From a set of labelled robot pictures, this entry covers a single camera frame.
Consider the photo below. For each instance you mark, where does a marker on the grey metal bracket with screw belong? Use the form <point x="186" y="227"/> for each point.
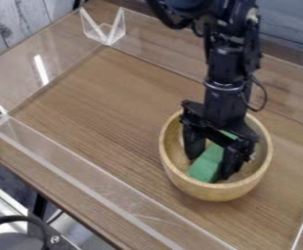
<point x="57" y="240"/>

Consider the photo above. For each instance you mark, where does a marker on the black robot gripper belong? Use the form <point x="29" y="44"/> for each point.
<point x="218" y="120"/>

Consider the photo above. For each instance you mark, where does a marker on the clear acrylic tray enclosure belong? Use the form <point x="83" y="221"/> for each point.
<point x="83" y="109"/>

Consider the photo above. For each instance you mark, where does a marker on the light wooden bowl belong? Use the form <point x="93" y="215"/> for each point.
<point x="223" y="190"/>

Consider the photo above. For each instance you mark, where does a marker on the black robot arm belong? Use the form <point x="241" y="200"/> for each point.
<point x="229" y="25"/>

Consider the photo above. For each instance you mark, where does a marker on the black table leg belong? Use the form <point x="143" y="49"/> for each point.
<point x="41" y="206"/>

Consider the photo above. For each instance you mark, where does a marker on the green rectangular block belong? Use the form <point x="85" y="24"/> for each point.
<point x="205" y="168"/>

